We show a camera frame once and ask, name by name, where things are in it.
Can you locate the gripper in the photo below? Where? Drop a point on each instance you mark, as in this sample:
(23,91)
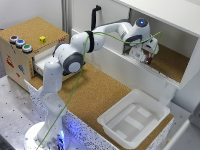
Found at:
(140,50)

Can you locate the pink block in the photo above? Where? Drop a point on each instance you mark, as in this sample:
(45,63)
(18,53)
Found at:
(148,60)

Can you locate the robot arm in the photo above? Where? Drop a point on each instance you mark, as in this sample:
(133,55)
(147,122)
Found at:
(53,76)

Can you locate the white cabinet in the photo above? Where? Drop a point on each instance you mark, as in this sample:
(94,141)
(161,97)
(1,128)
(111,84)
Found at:
(173,13)

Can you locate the yellow block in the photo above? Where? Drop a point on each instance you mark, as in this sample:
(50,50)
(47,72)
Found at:
(42,39)

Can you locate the white sliding door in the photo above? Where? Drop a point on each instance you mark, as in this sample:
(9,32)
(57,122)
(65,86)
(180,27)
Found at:
(113,13)

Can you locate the white plastic box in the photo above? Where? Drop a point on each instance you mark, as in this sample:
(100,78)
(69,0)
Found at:
(133,120)

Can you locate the wooden drawer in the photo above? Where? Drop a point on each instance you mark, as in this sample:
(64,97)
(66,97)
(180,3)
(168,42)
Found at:
(39,63)

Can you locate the wooden drawer box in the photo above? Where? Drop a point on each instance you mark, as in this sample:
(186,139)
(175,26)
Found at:
(30,30)

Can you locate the green button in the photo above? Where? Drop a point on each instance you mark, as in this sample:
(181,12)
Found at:
(27,47)

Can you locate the blue button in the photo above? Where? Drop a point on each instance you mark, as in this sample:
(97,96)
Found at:
(20,42)

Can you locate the red button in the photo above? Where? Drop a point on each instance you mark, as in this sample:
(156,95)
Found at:
(14,38)

